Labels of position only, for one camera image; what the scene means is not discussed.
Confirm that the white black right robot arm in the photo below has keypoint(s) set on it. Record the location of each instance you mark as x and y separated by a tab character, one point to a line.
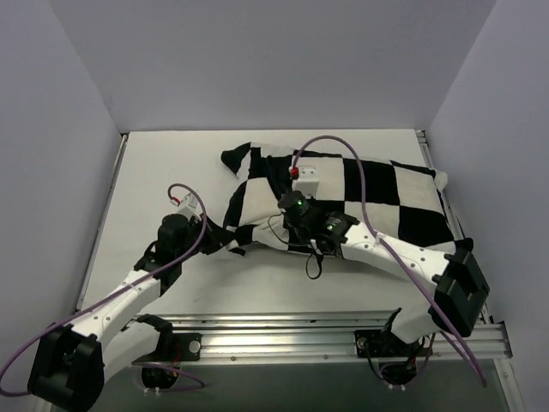
452	283

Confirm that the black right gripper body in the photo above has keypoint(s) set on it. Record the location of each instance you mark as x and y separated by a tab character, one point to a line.
296	213

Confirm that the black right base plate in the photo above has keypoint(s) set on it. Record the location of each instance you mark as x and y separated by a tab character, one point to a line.
369	343

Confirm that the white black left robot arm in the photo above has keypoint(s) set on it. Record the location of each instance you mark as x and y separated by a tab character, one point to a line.
75	359

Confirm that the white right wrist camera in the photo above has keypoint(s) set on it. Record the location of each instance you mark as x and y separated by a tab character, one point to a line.
306	180

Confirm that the black white checkered pillowcase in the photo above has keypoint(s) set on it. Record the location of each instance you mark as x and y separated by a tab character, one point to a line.
401	200

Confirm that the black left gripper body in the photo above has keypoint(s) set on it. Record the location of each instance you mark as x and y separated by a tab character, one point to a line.
215	236

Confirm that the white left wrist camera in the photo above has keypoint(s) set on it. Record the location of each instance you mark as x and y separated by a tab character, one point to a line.
188	206

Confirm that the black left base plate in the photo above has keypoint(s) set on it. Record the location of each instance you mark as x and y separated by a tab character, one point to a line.
185	347

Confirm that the aluminium left side rail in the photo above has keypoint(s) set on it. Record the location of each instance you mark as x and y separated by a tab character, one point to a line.
90	262

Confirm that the aluminium front rail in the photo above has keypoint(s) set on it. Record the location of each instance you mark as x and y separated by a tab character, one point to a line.
268	338

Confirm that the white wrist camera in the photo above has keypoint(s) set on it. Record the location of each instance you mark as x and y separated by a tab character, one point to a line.
188	206
306	180

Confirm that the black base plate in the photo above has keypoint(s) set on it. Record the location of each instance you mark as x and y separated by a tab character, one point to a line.
369	343
185	347

